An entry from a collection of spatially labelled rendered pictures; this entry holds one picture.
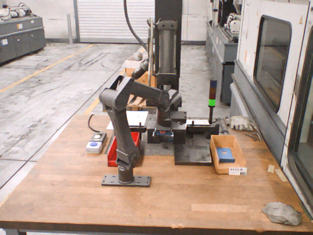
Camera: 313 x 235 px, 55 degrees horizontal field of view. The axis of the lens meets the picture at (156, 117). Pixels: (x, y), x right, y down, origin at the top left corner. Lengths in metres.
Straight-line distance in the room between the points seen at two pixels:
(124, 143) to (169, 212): 0.30
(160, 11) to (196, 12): 9.16
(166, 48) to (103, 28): 9.66
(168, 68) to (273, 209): 0.76
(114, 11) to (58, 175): 9.76
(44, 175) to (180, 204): 0.61
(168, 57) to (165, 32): 0.12
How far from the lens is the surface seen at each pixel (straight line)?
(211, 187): 1.27
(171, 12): 1.49
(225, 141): 1.55
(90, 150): 1.51
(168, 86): 1.49
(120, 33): 10.93
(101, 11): 11.03
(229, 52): 4.54
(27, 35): 9.40
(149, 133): 1.55
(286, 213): 1.19
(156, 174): 1.32
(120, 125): 1.11
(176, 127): 1.56
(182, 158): 1.41
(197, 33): 10.70
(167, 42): 1.42
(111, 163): 1.38
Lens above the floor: 1.62
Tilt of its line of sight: 22 degrees down
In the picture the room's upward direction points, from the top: straight up
